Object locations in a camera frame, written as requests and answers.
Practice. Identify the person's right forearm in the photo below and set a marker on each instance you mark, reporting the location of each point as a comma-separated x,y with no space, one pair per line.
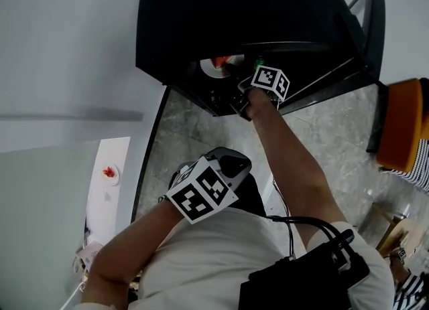
295,174

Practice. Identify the orange armchair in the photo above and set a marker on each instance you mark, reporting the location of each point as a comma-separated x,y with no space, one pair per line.
400,124

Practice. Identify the white round plate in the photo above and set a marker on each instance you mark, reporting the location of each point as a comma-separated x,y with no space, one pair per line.
214,69

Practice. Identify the pink phone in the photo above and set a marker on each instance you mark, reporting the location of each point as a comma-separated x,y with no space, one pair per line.
90,253

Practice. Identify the person's right hand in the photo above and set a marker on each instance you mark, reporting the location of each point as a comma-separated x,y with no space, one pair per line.
259,102

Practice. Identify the person's white shirt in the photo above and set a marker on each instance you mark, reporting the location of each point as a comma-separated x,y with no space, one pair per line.
214,261

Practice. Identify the person's left forearm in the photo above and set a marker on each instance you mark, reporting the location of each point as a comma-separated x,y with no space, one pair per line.
130,251

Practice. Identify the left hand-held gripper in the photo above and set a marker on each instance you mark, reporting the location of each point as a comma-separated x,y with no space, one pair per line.
201,195

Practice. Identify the wooden stool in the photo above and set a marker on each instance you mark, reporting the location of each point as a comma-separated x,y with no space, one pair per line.
392,225

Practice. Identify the black waist pack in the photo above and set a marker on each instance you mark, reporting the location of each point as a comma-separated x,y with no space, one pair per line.
301,282

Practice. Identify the red watermelon slice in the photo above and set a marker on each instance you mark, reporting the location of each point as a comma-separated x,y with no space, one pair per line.
221,61

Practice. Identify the small plate with red fruit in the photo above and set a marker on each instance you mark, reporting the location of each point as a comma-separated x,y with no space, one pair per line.
109,173

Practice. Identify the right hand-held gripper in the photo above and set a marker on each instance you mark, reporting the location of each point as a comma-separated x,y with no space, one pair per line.
269,81

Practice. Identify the black white striped blanket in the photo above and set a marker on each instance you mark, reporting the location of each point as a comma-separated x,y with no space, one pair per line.
419,168

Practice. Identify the green bottle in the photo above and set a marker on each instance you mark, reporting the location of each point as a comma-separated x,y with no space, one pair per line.
258,62

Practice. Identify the black glass-door fridge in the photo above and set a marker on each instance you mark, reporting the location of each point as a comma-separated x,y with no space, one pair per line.
234,7

